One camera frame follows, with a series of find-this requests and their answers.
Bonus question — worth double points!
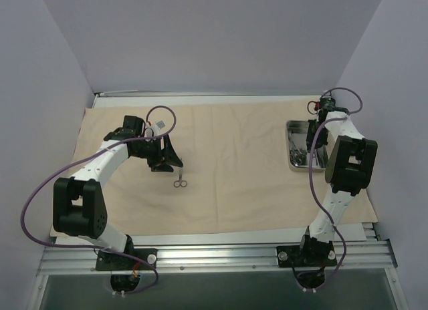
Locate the steel instrument tray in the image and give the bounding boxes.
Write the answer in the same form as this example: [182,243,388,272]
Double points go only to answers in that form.
[286,120,328,172]

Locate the steel surgical forceps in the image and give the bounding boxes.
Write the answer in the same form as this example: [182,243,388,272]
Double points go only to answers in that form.
[288,133,307,167]

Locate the steel surgical scissors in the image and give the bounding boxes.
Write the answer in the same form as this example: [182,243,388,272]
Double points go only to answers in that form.
[173,168,188,188]

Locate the beige cloth wrap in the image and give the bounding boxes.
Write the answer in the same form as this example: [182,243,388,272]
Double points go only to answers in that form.
[49,101,379,237]

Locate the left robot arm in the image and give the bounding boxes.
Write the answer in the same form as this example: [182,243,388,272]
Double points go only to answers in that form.
[53,116,183,269]

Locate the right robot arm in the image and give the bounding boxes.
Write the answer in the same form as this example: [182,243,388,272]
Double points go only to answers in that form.
[297,96,378,265]

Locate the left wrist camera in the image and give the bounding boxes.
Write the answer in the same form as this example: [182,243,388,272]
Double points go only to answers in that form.
[144,120,165,137]

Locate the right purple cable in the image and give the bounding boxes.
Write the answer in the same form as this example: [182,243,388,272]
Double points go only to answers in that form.
[308,87,364,291]

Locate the purple cable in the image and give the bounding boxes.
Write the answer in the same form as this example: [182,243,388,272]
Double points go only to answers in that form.
[308,87,364,291]
[20,105,177,294]

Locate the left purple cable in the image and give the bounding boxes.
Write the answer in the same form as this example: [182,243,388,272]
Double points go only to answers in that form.
[20,105,177,294]

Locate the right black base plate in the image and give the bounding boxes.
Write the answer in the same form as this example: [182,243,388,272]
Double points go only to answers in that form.
[276,245,338,268]

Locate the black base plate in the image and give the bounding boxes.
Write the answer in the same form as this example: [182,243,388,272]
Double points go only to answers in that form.
[276,245,338,268]
[95,248,158,271]

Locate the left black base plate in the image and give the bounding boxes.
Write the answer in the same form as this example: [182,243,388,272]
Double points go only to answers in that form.
[95,248,158,271]

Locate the aluminium front rail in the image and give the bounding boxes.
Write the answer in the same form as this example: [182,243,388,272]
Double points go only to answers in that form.
[37,241,397,275]

